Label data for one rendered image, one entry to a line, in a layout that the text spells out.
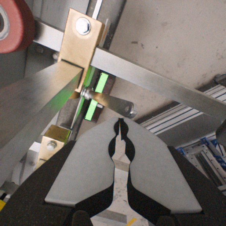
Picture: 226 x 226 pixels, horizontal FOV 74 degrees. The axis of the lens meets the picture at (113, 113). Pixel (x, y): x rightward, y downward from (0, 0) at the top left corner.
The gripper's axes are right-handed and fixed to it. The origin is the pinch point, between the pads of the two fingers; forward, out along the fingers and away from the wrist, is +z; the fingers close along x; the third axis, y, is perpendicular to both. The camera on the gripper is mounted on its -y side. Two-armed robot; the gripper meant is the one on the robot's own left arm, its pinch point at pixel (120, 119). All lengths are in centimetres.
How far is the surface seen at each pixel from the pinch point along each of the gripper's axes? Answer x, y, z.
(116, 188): 5, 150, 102
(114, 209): 5, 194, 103
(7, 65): -30.5, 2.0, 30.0
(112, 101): -0.9, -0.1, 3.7
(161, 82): 7.3, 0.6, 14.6
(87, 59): -5.4, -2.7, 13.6
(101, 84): -4.8, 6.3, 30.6
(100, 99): -2.5, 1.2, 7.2
